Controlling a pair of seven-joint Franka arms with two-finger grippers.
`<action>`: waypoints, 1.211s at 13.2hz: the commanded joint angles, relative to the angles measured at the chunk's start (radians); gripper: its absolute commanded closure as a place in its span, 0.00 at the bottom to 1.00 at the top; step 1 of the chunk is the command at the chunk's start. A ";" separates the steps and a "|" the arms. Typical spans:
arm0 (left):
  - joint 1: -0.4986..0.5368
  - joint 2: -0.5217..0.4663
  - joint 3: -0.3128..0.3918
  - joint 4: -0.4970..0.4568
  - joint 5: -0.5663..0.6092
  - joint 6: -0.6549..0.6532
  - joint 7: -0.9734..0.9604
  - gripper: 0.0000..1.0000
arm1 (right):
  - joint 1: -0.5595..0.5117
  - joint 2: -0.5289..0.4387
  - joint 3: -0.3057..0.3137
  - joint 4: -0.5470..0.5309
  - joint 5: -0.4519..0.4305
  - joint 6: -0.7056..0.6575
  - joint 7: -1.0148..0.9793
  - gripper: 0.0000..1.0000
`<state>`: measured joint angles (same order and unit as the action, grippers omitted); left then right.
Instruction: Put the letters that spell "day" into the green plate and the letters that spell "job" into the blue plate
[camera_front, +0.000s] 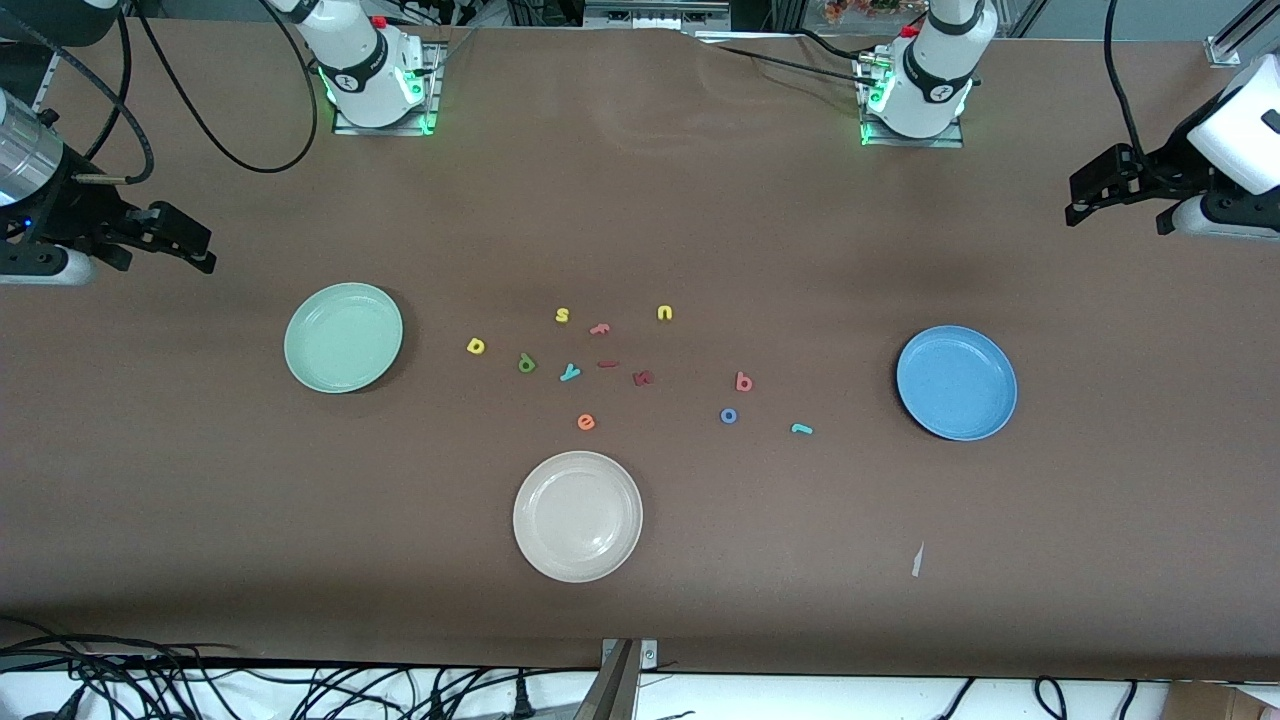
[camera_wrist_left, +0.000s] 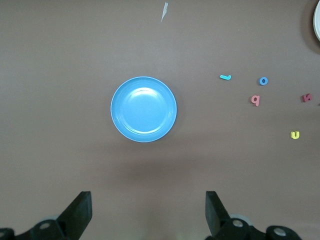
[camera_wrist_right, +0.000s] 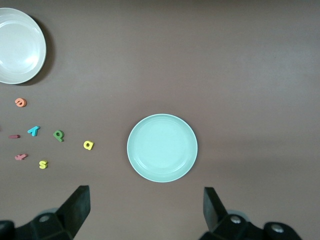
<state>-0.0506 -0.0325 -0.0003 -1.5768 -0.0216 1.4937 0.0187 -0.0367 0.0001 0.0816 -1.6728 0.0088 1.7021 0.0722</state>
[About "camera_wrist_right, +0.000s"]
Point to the red letter i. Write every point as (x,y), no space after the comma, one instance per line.
(14,136)

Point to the beige plate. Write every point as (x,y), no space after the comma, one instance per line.
(17,45)

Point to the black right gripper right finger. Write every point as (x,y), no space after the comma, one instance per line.
(212,207)

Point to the green letter d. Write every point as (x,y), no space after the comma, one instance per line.
(61,138)

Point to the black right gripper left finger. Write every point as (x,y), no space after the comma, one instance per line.
(75,207)

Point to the cyan letter y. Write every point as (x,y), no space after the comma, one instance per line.
(33,131)

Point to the green plate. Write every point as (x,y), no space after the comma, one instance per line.
(162,147)

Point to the brown paper table cover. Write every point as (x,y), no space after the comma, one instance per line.
(225,75)

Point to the salmon red letter f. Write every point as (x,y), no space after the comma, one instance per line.
(21,157)

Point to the orange letter e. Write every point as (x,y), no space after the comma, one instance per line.
(23,103)

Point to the yellow letter s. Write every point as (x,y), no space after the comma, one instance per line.
(43,164)

